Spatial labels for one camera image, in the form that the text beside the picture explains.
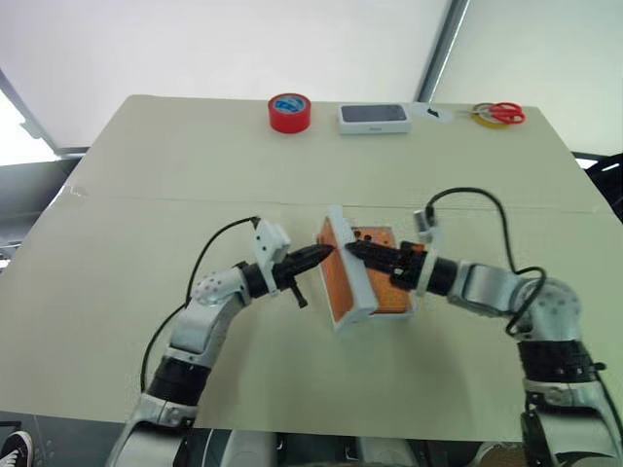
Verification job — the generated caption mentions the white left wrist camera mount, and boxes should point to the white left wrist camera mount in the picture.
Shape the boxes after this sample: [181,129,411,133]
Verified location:
[249,218,293,299]

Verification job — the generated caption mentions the yellow tape roll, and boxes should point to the yellow tape roll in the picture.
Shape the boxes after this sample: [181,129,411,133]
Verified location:
[473,102,510,129]

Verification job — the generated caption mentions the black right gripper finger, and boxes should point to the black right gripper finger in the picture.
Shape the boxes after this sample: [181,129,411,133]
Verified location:
[344,239,404,260]
[347,249,401,273]

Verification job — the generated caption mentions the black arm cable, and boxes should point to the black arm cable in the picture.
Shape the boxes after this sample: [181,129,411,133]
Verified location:
[413,186,550,338]
[139,215,260,393]

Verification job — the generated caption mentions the grey window frame bar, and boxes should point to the grey window frame bar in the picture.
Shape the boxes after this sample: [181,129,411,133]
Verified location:
[417,0,471,104]
[0,66,63,158]

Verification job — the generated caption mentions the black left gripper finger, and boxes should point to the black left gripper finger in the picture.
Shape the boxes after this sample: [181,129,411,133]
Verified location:
[295,248,337,274]
[290,244,337,265]

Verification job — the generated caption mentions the black object beside table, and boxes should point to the black object beside table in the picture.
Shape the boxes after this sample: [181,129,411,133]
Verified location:
[570,150,623,221]

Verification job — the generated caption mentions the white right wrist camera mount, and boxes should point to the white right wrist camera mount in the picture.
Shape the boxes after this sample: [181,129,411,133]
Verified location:
[413,222,446,299]

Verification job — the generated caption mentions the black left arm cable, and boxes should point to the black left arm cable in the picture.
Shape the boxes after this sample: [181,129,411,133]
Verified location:
[139,215,260,393]

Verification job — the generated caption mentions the white box with dark top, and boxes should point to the white box with dark top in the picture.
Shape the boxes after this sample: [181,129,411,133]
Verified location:
[337,102,416,137]

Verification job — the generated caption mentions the black white sneaker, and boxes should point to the black white sneaker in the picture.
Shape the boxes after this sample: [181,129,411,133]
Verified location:
[0,429,35,467]

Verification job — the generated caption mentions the red handled scissors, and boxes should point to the red handled scissors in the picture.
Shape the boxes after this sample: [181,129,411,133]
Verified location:
[456,101,528,126]

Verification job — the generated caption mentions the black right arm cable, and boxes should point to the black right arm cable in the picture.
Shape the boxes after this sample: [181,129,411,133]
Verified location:
[413,186,550,338]

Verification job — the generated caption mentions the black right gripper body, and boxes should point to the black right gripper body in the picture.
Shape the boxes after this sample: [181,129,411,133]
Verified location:
[388,244,428,293]

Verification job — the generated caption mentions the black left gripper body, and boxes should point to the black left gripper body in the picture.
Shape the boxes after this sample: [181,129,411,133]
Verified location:
[271,254,310,309]

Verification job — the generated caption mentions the orange white box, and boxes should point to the orange white box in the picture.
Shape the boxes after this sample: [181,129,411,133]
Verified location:
[315,204,381,338]

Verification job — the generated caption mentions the white rounded shell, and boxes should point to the white rounded shell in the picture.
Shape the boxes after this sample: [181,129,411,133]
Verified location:
[356,436,416,467]
[194,427,276,467]

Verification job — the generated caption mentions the red tape roll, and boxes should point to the red tape roll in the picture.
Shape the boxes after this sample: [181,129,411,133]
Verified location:
[267,92,313,134]

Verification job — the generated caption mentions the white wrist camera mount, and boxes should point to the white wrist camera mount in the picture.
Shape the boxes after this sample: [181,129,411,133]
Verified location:
[249,218,293,299]
[413,222,446,299]

